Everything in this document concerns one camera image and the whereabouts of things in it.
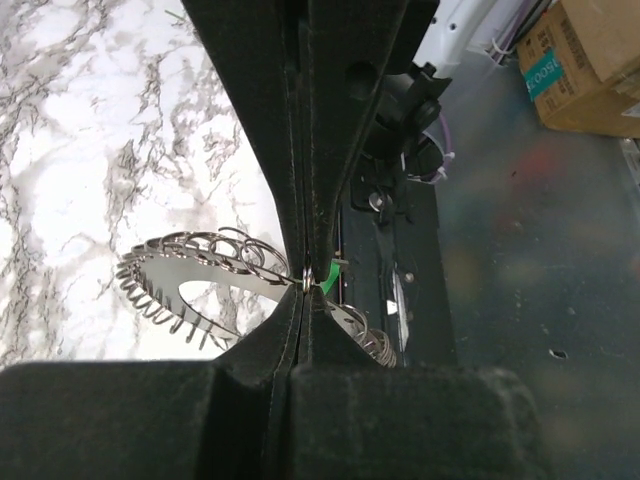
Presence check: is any brown cardboard box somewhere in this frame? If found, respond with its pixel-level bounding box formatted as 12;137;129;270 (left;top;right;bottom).
517;0;639;139

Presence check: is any green key tag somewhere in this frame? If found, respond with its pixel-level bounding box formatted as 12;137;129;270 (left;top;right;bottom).
319;259;345;295

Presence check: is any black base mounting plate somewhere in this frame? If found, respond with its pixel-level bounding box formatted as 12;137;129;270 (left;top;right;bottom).
338;183;458;367

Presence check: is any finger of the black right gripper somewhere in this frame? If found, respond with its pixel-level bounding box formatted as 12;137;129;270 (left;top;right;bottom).
299;1;435;282
183;0;305;280

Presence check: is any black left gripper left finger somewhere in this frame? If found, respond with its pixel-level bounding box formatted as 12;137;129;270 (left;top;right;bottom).
1;287;303;479

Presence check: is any metal disc keyring organizer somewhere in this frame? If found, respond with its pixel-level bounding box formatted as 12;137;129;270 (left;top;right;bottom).
114;227;399;369

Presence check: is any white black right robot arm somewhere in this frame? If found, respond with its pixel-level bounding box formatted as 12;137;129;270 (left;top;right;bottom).
184;1;492;281

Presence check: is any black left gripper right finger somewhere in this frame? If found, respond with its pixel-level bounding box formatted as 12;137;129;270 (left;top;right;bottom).
282;289;555;479

